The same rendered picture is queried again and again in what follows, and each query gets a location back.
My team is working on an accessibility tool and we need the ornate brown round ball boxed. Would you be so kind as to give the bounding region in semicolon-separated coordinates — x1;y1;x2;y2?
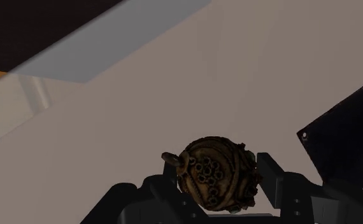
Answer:
161;136;262;214

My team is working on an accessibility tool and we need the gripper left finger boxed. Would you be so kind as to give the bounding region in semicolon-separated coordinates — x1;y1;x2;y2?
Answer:
80;160;211;224

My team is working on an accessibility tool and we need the black flat tablet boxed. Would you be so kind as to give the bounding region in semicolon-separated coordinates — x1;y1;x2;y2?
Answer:
296;73;363;189

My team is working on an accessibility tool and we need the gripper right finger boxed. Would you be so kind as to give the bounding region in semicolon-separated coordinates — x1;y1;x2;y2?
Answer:
255;152;363;224

